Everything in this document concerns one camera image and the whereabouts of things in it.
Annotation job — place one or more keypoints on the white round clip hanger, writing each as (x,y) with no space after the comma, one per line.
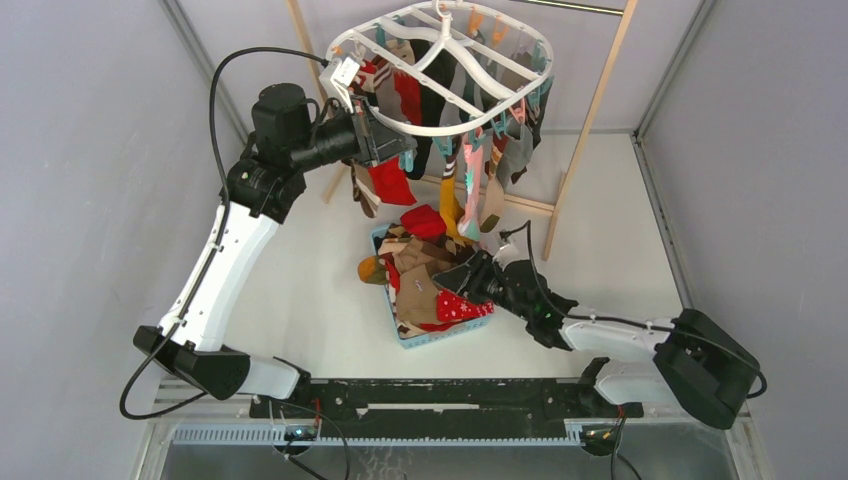
(404,101)

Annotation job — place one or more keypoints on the light blue plastic basket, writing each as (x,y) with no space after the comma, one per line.
(408,341)

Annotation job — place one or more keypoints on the long red sock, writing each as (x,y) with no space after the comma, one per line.
(391,184)

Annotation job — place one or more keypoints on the tan brown ribbed sock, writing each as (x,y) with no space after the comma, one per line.
(416,262)

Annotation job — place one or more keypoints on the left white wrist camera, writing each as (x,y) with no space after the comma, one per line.
(336,79)

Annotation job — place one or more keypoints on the brown striped sock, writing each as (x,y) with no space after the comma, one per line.
(367,186)

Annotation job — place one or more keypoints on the pink hanging sock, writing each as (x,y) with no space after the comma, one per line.
(468,225)

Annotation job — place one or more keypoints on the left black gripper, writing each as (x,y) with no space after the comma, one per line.
(376,141)

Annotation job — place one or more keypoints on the wooden hanger rack frame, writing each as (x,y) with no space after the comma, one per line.
(451,39)

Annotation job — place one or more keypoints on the orange sock toe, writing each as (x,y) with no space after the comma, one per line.
(372,270)

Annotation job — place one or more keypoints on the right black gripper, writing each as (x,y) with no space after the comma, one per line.
(468,278)

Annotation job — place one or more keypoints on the white slotted cable duct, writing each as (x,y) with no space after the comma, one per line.
(299,435)

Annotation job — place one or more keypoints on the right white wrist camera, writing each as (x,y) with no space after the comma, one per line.
(507,252)

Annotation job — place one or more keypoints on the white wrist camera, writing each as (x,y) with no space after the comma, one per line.
(336,79)
(507,252)

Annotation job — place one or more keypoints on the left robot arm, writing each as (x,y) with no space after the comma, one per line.
(291,137)

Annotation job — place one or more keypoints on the red sock in basket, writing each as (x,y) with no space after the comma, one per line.
(424,222)

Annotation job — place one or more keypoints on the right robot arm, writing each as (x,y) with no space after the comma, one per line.
(688,360)

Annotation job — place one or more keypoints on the brown argyle sock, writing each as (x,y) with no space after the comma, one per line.
(359,197)

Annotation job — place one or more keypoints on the red snowflake sock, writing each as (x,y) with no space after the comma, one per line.
(451,308)

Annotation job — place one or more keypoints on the mustard yellow hanging sock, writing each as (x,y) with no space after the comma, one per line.
(449,208)

